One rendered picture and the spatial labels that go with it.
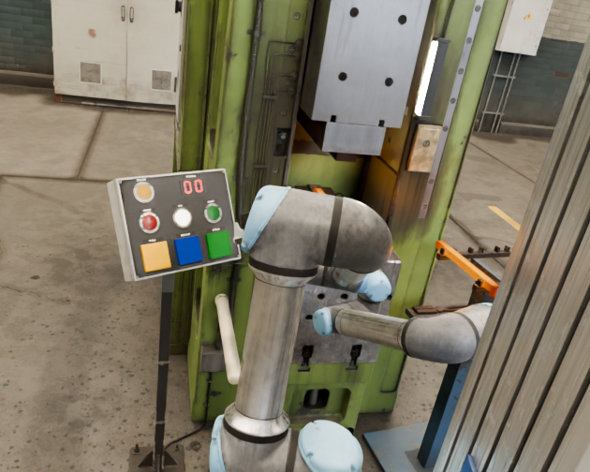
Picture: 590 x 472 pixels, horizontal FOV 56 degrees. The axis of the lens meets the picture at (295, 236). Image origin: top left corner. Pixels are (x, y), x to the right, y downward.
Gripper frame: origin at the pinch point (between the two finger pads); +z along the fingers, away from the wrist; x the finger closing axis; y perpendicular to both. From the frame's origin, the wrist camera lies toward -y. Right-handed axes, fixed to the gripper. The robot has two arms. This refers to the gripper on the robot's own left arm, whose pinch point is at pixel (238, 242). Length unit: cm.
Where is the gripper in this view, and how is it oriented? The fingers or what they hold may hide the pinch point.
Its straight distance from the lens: 155.5
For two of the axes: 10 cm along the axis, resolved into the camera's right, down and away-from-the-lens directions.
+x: -7.9, 1.5, -6.0
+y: -1.7, -9.9, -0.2
